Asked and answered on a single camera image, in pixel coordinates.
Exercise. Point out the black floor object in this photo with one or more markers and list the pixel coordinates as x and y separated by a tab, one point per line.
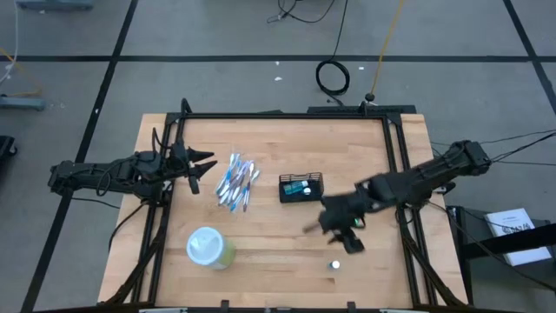
5	147

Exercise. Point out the green wipes canister white lid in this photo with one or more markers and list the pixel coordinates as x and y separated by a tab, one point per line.
208	247

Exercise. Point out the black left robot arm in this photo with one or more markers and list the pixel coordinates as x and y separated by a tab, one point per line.
87	174

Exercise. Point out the white printed booklet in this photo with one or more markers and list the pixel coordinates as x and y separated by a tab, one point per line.
508	221

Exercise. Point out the grey table foot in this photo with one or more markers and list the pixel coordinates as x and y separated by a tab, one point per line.
54	4
21	103

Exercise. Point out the black flat bar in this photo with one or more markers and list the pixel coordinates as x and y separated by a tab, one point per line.
339	108

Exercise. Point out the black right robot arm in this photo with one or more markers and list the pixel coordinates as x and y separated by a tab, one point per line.
434	174

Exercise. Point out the silver aluminium bar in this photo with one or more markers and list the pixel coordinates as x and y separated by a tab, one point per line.
163	310
397	310

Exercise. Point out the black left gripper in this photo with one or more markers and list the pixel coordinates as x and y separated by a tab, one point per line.
178	161

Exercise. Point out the small blue mouthwash bottle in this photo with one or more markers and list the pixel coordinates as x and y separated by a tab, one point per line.
293	188
334	264

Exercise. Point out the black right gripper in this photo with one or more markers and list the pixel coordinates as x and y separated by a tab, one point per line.
343	213

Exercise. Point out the black side cart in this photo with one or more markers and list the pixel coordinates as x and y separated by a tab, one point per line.
478	230

